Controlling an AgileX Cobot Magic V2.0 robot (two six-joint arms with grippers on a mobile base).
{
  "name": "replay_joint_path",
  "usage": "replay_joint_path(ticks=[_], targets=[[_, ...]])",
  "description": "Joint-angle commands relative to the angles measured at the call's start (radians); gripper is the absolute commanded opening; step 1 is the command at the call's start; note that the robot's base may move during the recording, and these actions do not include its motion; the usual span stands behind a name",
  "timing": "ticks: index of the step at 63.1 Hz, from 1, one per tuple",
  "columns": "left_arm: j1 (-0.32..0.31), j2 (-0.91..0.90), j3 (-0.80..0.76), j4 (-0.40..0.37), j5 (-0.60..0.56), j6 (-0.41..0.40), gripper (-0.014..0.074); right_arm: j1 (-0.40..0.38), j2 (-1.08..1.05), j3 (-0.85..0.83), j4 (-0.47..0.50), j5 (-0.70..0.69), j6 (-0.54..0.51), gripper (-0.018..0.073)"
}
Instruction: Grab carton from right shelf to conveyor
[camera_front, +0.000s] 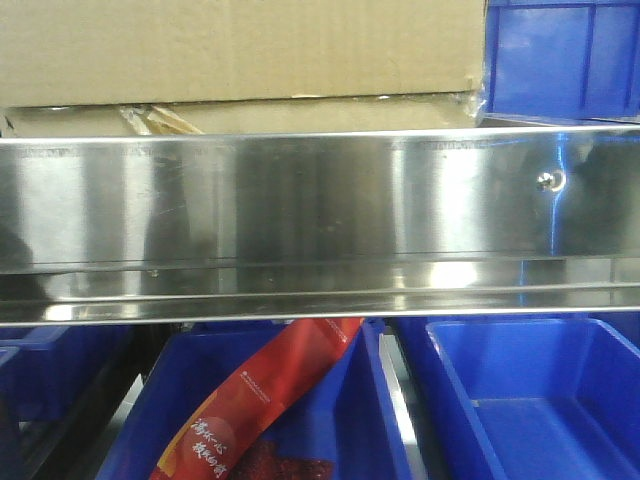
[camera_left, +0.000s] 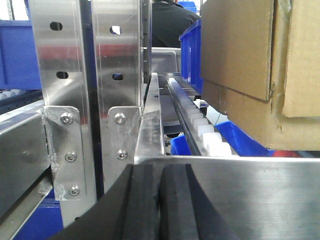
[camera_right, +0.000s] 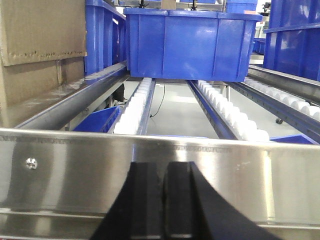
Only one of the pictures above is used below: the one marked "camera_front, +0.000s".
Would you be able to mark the blue bin upper right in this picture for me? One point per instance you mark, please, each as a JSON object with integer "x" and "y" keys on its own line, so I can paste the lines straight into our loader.
{"x": 562, "y": 59}

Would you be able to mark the shelf rail bolt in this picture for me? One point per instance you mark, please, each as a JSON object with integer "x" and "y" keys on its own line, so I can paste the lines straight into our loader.
{"x": 550, "y": 181}

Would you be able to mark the blue bin with snack bag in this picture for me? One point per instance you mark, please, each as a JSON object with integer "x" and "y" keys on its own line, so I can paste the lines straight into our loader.
{"x": 347, "y": 419}

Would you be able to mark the blue bin lower left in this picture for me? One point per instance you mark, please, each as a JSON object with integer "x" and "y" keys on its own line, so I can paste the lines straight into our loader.
{"x": 55, "y": 365}

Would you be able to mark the stainless steel shelf rail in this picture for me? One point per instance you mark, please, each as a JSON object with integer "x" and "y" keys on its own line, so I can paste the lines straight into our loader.
{"x": 195, "y": 228}

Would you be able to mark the brown cardboard carton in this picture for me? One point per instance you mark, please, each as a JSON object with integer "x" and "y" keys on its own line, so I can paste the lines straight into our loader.
{"x": 102, "y": 68}

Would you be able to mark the empty blue bin lower right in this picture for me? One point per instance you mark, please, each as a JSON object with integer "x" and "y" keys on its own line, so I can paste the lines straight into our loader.
{"x": 528, "y": 398}

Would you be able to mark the red snack bag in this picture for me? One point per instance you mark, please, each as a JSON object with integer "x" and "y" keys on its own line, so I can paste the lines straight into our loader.
{"x": 229, "y": 421}

